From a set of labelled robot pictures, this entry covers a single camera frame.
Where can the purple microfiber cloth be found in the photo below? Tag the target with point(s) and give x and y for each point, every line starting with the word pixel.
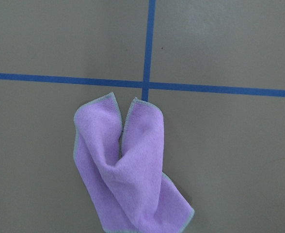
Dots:
pixel 120 163

